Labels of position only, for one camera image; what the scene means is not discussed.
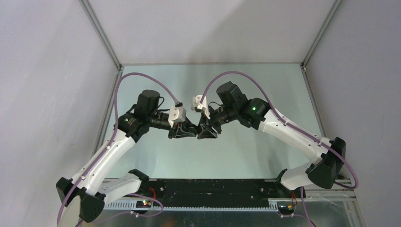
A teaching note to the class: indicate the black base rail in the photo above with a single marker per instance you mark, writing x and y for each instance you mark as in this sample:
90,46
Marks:
216,193

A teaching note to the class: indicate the right controller board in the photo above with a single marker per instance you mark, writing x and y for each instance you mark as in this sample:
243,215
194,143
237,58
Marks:
288,207

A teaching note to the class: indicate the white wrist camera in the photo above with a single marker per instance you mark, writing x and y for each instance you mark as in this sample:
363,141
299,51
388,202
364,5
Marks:
200,105
177,114

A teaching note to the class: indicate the left controller board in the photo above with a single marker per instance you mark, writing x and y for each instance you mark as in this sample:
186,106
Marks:
143,204

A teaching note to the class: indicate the controller board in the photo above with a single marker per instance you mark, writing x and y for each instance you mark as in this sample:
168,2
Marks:
288,207
143,204

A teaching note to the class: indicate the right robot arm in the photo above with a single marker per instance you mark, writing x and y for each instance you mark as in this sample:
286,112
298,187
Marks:
323,166

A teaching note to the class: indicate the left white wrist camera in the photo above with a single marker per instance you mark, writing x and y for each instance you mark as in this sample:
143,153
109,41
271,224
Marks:
177,114

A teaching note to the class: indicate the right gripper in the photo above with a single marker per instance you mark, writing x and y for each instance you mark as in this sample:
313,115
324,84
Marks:
207,132

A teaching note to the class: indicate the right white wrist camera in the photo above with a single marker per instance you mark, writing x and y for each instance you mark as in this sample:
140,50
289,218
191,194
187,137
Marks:
200,105

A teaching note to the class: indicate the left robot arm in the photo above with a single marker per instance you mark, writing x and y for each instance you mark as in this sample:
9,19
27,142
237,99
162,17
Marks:
85,195

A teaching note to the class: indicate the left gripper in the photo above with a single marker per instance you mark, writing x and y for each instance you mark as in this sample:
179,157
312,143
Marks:
181,131

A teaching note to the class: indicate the black charging case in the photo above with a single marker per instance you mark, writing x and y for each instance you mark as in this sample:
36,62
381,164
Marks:
196,129

